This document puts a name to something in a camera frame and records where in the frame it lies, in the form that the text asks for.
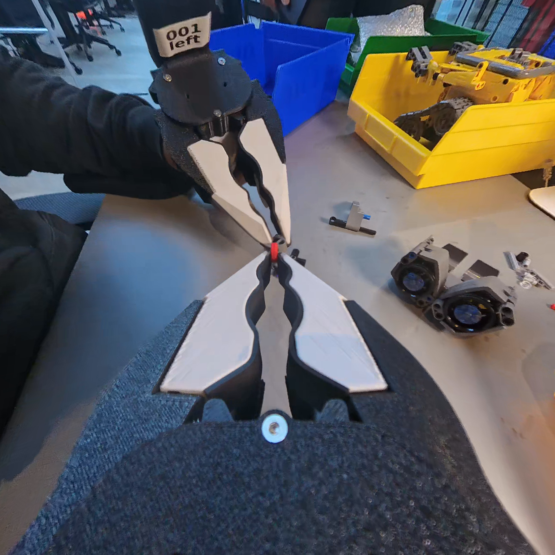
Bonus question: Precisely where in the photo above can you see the grey twin engine toy assembly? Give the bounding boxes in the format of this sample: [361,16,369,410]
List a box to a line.
[390,236,519,338]

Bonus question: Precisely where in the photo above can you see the blue-grey cloth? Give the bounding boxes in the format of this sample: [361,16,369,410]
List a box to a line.
[15,192,106,227]

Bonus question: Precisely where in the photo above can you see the blue storage bin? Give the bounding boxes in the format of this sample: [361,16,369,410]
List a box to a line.
[209,21,355,137]

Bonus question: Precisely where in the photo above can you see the person's left forearm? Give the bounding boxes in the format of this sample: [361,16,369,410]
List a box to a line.
[0,56,196,201]

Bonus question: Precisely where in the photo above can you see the grey desk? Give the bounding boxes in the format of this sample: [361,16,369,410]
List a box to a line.
[0,97,555,555]

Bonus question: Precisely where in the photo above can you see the yellow storage bin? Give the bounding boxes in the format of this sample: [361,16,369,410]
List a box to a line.
[347,49,555,190]

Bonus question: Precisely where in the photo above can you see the scattered small building pieces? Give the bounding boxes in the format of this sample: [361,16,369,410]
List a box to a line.
[503,251,555,310]

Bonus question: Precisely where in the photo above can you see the bubble wrap sheet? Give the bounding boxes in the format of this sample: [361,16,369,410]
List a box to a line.
[356,4,431,53]

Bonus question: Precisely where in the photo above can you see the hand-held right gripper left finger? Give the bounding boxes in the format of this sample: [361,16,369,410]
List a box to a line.
[159,252,270,397]

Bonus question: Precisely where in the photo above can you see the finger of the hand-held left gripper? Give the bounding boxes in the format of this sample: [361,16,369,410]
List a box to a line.
[238,118,292,245]
[186,137,274,247]

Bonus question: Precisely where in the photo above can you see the black connector with blue pins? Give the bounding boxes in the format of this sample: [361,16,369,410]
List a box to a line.
[271,248,308,278]

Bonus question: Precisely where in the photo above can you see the yellow toy bulldozer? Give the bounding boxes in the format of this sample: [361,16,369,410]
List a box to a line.
[392,41,555,150]

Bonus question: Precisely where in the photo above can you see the white rounded board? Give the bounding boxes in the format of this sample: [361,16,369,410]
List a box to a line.
[527,186,555,219]

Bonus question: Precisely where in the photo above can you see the black office chair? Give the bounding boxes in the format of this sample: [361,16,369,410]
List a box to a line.
[65,0,126,62]

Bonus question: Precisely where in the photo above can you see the grey beam with black axle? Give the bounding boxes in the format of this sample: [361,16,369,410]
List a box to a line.
[328,201,377,236]

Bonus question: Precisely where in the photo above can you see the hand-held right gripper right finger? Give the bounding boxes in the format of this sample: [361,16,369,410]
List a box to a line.
[277,252,389,394]

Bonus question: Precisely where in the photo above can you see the red and blue parts drawers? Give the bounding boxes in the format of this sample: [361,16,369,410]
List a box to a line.
[486,0,555,55]

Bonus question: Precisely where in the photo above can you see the green storage bin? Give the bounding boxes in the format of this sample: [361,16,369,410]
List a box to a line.
[325,17,491,98]

